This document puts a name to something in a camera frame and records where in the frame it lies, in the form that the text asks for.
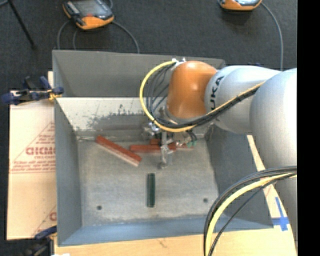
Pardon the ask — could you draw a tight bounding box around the grey metal bin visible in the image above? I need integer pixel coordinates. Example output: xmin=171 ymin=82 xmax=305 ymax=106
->
xmin=51 ymin=49 xmax=274 ymax=247

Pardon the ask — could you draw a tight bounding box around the cardboard board with red print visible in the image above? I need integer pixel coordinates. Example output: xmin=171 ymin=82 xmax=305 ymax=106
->
xmin=5 ymin=70 xmax=59 ymax=241

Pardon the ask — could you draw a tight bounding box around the dark green flat block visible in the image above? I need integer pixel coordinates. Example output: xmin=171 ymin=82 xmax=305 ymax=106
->
xmin=146 ymin=172 xmax=157 ymax=208

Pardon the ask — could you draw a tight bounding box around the red-brown flat block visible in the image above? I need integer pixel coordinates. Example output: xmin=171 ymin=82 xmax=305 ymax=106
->
xmin=129 ymin=138 xmax=195 ymax=154
xmin=94 ymin=135 xmax=143 ymax=168

